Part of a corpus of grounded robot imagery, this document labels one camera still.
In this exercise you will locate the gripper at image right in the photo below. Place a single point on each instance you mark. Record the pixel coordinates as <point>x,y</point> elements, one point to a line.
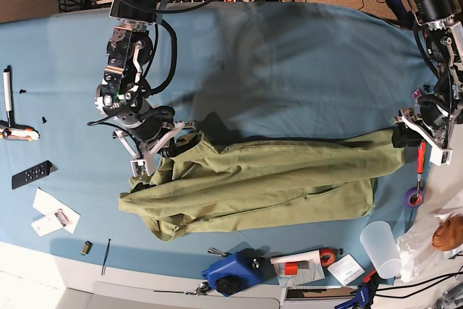
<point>431,120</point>

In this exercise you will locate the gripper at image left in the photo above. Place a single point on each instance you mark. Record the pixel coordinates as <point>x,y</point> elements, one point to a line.
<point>152,132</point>

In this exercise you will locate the olive green t-shirt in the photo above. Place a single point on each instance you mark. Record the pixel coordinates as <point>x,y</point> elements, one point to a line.
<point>260,183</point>

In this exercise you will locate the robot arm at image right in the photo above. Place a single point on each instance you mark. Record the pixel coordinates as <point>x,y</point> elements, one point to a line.
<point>434,34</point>

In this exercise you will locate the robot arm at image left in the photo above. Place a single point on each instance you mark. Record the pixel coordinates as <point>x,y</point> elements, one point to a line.
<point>140,72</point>

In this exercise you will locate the purple tube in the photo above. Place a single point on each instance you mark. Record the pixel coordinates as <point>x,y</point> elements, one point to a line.
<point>417,94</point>

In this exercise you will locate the purple tape roll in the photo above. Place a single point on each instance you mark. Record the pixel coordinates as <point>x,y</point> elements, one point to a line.
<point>414,198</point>

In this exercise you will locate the translucent plastic cup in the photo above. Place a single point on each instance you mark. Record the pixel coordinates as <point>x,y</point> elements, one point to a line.
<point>379,243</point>

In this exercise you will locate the brown bread roll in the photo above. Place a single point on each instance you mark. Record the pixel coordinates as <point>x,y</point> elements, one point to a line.
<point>449,234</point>

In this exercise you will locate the blue table cloth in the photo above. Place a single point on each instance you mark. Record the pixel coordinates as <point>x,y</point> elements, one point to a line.
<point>59,61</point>

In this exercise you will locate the white plastic bag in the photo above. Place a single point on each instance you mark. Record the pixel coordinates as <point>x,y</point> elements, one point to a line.
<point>415,246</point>

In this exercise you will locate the black orange clamp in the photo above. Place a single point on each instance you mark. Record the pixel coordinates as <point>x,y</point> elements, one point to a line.
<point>404,17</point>

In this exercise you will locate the white paper sheet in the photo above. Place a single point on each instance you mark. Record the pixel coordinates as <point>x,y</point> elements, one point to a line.
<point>45,203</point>

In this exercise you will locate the white card with clip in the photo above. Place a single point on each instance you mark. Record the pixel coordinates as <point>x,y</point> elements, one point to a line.
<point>51,222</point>

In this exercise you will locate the black tweezers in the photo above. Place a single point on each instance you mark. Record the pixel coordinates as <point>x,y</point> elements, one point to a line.
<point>105,258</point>

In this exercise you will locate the blue plastic device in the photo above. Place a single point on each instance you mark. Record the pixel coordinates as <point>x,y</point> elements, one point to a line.
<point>233,273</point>

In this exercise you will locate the orange tape roll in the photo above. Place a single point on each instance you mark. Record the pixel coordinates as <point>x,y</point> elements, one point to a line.
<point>327,256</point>

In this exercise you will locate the black remote control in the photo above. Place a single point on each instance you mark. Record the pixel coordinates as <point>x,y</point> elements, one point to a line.
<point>33,174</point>

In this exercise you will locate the white booklet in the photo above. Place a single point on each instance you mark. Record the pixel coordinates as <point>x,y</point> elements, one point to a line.
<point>346,270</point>

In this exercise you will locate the white paper roll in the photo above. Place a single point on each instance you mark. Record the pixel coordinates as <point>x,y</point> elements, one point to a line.
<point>312,256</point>

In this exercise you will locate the blue clamp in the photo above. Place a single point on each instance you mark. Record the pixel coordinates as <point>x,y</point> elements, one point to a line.
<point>363,296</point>

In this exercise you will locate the printed paper sheet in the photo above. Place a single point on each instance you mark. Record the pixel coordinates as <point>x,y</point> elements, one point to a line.
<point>307,272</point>

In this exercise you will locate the orange white utility knife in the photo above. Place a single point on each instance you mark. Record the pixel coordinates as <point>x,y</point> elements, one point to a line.
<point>10,131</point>

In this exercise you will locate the orange block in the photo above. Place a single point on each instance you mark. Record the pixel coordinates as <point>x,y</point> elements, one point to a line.
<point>290,268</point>

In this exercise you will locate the white marker pen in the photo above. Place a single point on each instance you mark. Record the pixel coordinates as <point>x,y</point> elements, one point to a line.
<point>7,89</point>

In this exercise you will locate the orange handled screwdriver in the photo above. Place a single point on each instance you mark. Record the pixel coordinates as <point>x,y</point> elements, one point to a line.
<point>420,162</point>

